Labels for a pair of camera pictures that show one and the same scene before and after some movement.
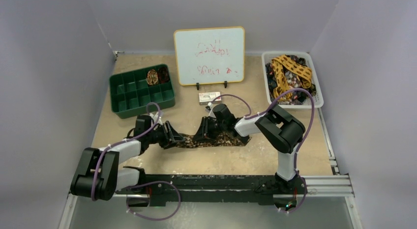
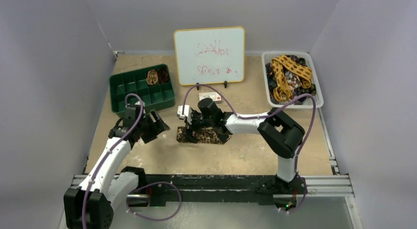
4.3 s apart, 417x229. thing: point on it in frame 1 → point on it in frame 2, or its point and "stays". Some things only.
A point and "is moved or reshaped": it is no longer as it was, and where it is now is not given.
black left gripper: x=165 y=140 → x=157 y=127
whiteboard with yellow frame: x=210 y=55 stays
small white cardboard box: x=205 y=98 stays
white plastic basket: x=318 y=98 stays
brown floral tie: x=222 y=139 is moved or reshaped
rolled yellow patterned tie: x=152 y=77 stays
